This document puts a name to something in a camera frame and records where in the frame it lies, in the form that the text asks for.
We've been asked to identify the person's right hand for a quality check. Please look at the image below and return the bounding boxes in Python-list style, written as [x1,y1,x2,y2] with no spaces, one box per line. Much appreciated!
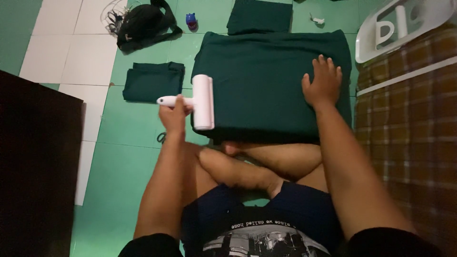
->
[302,54,343,109]

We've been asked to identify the dark wooden cabinet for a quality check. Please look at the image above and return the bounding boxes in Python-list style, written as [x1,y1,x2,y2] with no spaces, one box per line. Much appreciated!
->
[0,69,84,257]

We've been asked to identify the white lint roller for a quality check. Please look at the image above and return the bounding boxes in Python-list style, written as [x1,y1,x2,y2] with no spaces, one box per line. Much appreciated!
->
[156,74,215,131]

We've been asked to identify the white plastic tray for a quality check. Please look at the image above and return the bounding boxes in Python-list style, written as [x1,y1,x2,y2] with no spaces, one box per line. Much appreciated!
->
[355,0,457,64]

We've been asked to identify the person's legs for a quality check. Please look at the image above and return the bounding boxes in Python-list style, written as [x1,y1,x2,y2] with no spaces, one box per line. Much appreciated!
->
[180,140,329,208]

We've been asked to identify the large dark green cloth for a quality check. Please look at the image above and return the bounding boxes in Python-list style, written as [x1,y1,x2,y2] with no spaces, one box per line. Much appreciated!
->
[190,30,353,144]

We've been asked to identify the person's black printed shirt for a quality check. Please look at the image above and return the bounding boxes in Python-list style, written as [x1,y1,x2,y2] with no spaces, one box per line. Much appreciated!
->
[118,216,443,257]

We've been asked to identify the person's dark blue shorts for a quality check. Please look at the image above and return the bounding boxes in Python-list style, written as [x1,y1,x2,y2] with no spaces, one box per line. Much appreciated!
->
[180,180,345,257]

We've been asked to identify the small folded dark green cloth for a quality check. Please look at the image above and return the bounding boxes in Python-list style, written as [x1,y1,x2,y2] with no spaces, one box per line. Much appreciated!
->
[122,62,185,104]

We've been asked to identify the brown plaid mattress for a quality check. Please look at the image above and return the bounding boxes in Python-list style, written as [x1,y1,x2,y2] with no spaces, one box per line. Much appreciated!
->
[354,23,457,257]

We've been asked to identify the black bag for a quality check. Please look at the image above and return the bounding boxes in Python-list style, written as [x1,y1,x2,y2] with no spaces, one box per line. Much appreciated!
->
[115,0,183,51]

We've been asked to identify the person's left hand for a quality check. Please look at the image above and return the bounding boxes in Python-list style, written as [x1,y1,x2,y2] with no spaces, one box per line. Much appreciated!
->
[158,94,194,135]

